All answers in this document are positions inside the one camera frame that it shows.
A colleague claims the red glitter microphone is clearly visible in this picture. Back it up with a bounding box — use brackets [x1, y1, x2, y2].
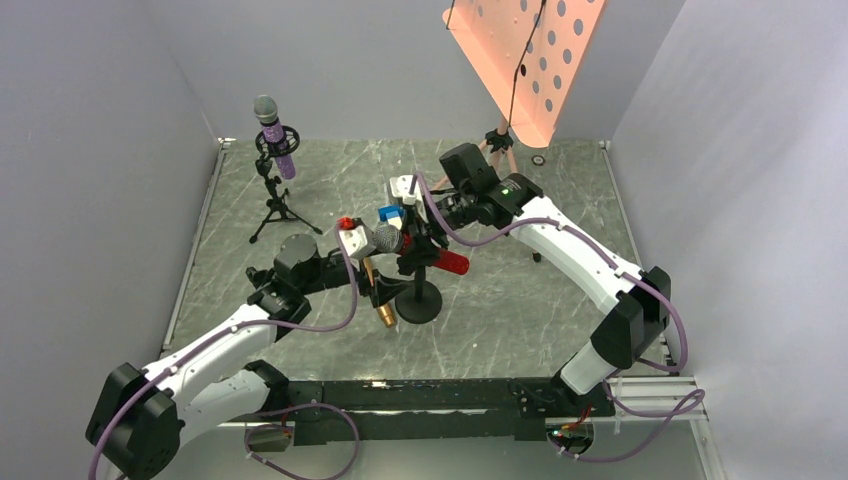
[373, 224, 470, 276]

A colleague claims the black round-base mic stand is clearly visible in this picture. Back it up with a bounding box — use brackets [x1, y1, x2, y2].
[395, 267, 443, 325]

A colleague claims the purple glitter microphone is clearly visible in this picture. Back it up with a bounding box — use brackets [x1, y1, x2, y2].
[253, 95, 296, 180]

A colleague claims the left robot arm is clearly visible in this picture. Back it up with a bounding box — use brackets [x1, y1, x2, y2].
[85, 225, 407, 479]

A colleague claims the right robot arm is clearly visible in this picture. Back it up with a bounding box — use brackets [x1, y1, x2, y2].
[387, 143, 673, 397]

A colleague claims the pink music stand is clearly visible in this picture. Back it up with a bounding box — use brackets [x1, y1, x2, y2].
[430, 0, 608, 264]

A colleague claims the gold microphone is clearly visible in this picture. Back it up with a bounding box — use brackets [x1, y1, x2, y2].
[362, 257, 397, 329]

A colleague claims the blue white toy block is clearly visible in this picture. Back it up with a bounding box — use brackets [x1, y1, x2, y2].
[378, 205, 405, 230]

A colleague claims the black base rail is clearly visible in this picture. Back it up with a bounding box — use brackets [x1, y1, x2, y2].
[221, 374, 598, 448]

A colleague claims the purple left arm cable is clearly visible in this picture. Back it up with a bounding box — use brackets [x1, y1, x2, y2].
[87, 221, 362, 480]

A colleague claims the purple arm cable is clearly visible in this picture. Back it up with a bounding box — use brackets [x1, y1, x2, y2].
[87, 221, 362, 480]
[413, 172, 707, 465]

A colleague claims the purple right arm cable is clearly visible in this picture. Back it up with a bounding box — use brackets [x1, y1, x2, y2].
[413, 172, 707, 465]

